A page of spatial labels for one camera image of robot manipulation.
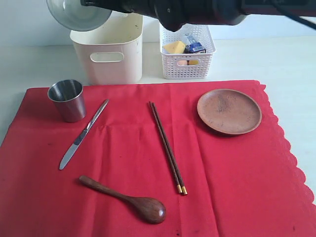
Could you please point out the yellow cheese wedge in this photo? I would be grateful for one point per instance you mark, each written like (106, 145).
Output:
(177, 47)

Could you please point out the blue white milk carton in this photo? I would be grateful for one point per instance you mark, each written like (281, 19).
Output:
(192, 45)

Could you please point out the dark wooden spoon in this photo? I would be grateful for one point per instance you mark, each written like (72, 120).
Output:
(149, 209)

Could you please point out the stainless steel cup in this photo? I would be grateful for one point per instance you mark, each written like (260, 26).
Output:
(67, 96)

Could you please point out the brown egg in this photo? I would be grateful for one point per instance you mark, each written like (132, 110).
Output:
(182, 63)

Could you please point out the red table cloth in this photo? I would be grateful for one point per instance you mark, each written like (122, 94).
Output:
(241, 186)

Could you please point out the metal table knife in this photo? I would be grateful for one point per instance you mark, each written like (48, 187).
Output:
(72, 149)

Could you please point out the dark wooden chopstick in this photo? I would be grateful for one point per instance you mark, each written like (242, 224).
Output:
(174, 166)
(164, 148)

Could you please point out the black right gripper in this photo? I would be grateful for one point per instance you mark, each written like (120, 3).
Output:
(173, 14)

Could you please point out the pale green ceramic bowl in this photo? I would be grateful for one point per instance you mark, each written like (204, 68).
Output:
(78, 15)

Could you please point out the white perforated plastic basket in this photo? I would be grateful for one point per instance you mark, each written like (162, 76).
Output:
(171, 70)

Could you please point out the brown wooden plate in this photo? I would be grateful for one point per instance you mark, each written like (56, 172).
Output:
(229, 111)

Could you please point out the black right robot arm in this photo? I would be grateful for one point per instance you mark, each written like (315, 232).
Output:
(296, 10)

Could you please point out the cream plastic bin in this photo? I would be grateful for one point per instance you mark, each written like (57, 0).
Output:
(112, 53)

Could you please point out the yellow lemon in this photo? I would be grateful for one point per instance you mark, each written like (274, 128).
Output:
(193, 62)

